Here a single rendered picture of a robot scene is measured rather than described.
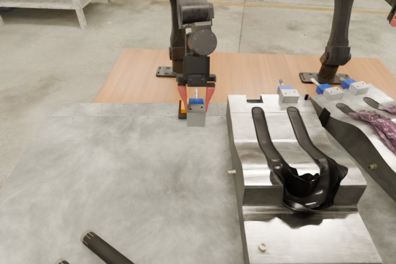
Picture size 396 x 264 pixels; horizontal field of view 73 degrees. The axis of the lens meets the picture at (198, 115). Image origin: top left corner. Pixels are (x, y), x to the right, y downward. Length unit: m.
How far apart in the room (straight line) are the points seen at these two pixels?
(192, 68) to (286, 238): 0.41
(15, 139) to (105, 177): 1.61
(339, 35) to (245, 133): 0.55
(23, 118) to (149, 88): 1.60
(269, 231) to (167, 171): 0.32
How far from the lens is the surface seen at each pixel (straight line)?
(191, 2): 0.68
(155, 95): 1.03
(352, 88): 1.08
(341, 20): 1.13
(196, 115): 0.70
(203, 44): 0.60
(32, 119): 2.46
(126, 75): 1.17
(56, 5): 3.89
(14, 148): 2.28
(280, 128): 0.79
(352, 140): 0.90
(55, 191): 0.82
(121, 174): 0.79
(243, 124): 0.78
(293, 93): 0.88
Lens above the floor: 1.42
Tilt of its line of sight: 42 degrees down
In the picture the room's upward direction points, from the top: straight up
